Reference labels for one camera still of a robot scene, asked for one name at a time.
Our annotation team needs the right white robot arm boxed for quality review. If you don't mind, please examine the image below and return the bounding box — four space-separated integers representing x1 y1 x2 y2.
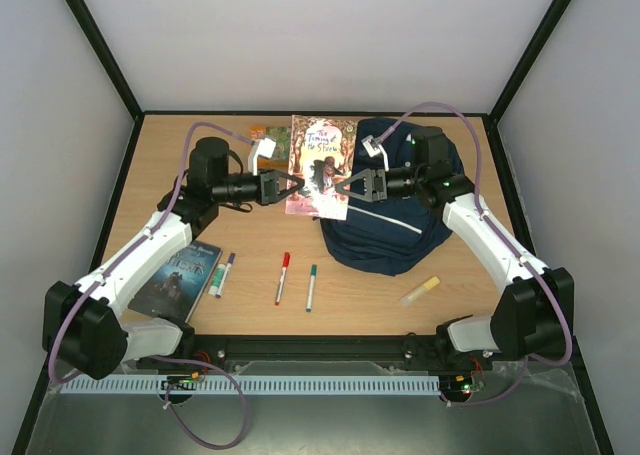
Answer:
336 127 574 367

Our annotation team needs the purple cap marker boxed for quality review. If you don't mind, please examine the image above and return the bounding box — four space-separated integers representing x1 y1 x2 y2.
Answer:
215 252 236 298

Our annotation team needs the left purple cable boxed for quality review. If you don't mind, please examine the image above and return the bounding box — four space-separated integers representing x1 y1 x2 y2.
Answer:
47 121 256 447

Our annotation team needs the red cap marker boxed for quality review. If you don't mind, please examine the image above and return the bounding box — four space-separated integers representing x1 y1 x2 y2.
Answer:
274 252 291 306

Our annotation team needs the dark blue Wuthering Heights book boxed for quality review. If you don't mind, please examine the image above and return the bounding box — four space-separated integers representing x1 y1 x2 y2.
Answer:
128 241 223 322

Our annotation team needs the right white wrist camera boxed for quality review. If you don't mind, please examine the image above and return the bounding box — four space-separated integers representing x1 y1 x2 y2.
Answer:
362 135 390 171

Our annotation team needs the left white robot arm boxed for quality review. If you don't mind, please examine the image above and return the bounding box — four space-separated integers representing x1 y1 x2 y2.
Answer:
43 137 304 384

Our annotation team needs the orange treehouse book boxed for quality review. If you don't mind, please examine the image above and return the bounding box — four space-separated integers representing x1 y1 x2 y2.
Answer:
249 125 291 171

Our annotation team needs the light blue slotted cable duct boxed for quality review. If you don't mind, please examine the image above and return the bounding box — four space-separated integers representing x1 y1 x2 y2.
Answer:
61 374 440 396

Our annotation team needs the green label glue stick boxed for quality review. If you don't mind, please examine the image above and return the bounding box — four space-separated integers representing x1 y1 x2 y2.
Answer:
208 264 226 296

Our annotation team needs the navy blue backpack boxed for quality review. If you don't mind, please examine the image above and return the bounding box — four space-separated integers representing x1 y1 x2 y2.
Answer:
320 117 452 276

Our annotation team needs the black aluminium frame rail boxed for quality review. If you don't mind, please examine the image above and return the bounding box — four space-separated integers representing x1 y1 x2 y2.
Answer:
134 332 581 374

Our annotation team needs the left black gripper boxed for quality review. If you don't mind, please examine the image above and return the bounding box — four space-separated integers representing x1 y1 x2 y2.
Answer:
215 168 306 206

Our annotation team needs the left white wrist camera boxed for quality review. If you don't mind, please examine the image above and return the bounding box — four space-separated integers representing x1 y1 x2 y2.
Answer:
247 137 276 176

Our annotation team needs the green cap marker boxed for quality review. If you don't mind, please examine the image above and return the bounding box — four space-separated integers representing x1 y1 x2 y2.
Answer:
305 264 317 313

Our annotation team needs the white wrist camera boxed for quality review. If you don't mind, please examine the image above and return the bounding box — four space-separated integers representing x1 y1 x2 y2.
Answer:
362 135 390 171
247 137 276 176

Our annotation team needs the pink shrew paperback book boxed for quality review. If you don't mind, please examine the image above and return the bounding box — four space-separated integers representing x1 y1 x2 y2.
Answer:
285 115 358 221

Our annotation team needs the yellow highlighter pen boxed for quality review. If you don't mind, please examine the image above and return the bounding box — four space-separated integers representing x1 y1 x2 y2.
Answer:
400 276 441 307

